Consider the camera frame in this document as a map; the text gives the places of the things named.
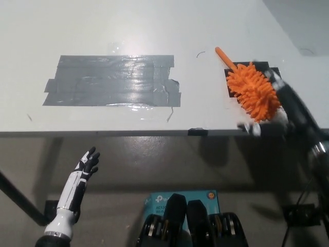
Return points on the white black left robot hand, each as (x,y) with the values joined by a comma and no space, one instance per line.
(70,198)

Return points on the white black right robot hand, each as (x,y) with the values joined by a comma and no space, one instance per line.
(298,115)

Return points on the orange microfibre duster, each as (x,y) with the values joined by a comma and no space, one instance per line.
(253,88)

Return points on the black table foot plate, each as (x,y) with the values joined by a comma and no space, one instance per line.
(50,209)
(300,214)

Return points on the black metal table leg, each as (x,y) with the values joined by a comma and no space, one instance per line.
(20,199)

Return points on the black tape square patch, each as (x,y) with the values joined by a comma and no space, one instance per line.
(262,64)

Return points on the teal router box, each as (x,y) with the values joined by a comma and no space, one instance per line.
(158,200)

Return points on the small black tape piece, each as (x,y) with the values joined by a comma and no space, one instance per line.
(197,132)

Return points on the grey duct tape patch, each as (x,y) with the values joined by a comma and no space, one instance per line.
(113,82)

